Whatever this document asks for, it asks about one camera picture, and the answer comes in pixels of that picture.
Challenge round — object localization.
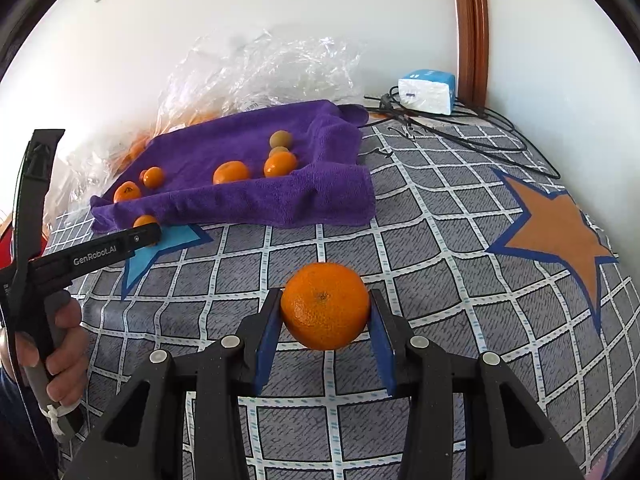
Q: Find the large orange with stem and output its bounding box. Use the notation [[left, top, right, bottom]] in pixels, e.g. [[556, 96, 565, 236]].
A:
[[113, 181, 141, 204]]

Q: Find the blue white tissue pack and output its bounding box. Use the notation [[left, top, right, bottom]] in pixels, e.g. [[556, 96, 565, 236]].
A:
[[398, 68, 457, 115]]

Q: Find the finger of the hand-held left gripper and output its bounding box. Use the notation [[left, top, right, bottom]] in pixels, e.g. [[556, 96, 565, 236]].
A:
[[117, 223, 162, 256]]

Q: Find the purple towel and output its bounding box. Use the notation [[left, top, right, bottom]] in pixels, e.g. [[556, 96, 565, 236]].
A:
[[90, 100, 377, 235]]

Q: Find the black cable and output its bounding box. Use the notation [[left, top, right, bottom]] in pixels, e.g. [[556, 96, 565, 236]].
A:
[[364, 86, 562, 181]]

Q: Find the grey checked bedsheet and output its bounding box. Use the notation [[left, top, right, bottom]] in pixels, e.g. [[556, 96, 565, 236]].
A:
[[42, 105, 640, 480]]

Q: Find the red paper bag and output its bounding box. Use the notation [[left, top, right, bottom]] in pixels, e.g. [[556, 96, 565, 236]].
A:
[[0, 222, 15, 268]]

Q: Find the wooden door frame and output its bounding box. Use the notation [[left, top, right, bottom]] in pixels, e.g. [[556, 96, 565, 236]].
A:
[[449, 0, 491, 106]]

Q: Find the person's left hand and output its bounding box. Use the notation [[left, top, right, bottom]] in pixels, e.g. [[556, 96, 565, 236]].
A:
[[12, 300, 92, 404]]

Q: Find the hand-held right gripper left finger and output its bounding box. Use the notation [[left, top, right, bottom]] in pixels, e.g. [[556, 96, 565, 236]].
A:
[[62, 287, 285, 480]]

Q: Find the large clear plastic bag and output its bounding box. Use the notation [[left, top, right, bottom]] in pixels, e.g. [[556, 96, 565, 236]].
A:
[[155, 30, 367, 133]]

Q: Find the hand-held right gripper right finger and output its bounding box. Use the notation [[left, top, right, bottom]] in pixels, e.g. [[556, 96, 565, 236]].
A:
[[369, 288, 586, 480]]

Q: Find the white cord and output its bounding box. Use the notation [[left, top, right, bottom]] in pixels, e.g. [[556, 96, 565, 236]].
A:
[[44, 404, 73, 440]]

